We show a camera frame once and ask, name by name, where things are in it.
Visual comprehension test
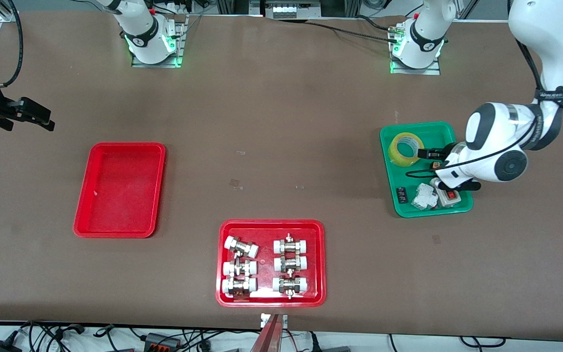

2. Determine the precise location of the yellow tape roll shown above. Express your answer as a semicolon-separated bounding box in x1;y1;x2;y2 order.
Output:
390;132;427;168

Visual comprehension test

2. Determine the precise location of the green plastic tray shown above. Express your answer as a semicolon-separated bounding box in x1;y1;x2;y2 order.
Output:
380;121;474;218

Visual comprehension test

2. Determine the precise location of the empty red plastic tray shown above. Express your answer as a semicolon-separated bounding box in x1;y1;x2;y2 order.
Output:
73;142;166;239

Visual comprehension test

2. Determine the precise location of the red tray with fittings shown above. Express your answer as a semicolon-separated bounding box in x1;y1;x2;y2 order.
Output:
216;220;326;308

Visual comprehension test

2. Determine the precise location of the white circuit breaker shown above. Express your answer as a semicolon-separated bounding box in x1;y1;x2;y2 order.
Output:
411;183;439;211

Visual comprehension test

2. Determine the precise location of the white metal pipe fitting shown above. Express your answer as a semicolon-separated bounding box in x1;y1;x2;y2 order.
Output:
221;277;258;297
274;254;308;273
224;236;259;258
222;259;258;277
272;275;308;299
273;234;309;255

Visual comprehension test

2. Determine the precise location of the white power strip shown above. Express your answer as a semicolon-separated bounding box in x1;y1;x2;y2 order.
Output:
264;0;321;19

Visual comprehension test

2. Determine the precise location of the red aluminium bar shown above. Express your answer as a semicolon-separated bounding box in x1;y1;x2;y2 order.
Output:
250;313;289;352

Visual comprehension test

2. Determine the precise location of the grey orange connector box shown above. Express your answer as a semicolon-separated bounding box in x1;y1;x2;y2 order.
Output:
144;332;182;351

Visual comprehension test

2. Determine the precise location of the grey switch box red button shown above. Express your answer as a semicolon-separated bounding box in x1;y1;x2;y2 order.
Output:
437;188;462;207

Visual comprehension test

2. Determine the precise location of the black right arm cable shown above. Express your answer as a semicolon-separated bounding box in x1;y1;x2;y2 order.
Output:
0;0;24;90

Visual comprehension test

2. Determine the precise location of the black cable on table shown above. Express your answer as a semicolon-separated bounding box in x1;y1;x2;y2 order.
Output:
306;21;402;43

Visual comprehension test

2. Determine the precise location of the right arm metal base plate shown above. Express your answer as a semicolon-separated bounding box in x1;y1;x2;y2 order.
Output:
131;15;187;68

